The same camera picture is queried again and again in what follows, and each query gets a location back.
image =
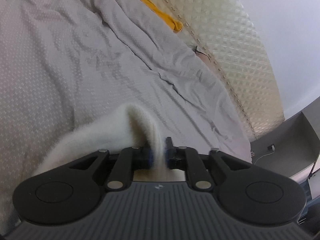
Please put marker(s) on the white sweater with blue stripes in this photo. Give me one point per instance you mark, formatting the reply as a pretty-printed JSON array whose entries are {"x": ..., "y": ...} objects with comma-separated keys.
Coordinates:
[{"x": 130, "y": 125}]

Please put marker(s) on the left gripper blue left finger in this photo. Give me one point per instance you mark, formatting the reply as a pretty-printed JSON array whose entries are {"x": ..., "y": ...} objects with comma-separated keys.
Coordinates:
[{"x": 130, "y": 159}]

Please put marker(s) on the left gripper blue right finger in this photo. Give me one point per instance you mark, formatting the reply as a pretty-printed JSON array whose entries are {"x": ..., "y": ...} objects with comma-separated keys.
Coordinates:
[{"x": 188, "y": 160}]

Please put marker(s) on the grey bed cover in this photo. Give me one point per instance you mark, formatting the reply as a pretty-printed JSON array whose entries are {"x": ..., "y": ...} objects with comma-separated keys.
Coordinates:
[{"x": 66, "y": 63}]

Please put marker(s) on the wall charger with white cable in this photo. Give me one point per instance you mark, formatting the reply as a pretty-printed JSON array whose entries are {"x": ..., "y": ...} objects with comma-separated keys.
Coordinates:
[{"x": 270, "y": 151}]

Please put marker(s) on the grey wall cabinet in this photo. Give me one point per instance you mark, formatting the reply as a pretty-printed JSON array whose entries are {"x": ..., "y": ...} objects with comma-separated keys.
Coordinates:
[{"x": 297, "y": 146}]

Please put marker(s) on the pink pillow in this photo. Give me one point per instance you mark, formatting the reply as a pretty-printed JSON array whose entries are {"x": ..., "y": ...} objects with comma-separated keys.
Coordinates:
[{"x": 207, "y": 61}]

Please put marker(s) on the cream quilted headboard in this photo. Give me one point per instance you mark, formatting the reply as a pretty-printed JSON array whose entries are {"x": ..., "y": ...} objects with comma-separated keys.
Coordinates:
[{"x": 223, "y": 31}]

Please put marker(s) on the yellow garment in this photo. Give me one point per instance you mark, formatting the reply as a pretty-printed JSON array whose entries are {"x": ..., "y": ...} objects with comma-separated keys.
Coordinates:
[{"x": 175, "y": 25}]

